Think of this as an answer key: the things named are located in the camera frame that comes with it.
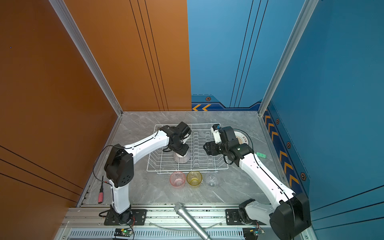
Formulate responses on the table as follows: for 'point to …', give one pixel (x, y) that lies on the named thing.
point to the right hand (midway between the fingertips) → (209, 145)
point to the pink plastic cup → (177, 179)
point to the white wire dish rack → (162, 161)
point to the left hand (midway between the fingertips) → (183, 149)
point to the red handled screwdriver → (100, 194)
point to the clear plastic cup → (212, 181)
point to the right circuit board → (252, 233)
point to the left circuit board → (124, 232)
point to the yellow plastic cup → (194, 179)
